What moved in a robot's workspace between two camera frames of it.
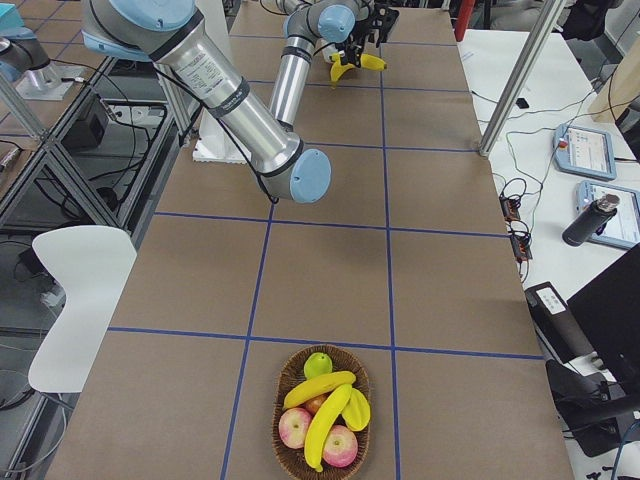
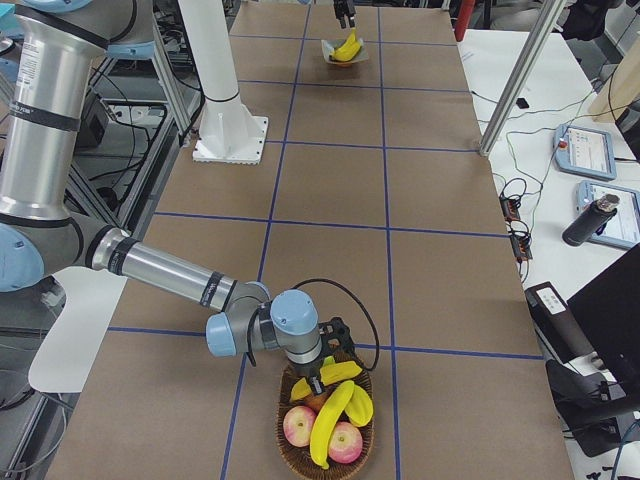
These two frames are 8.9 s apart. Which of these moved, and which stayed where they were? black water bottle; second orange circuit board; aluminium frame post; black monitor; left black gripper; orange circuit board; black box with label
Moved: left black gripper
Stayed: black box with label; black water bottle; aluminium frame post; orange circuit board; second orange circuit board; black monitor
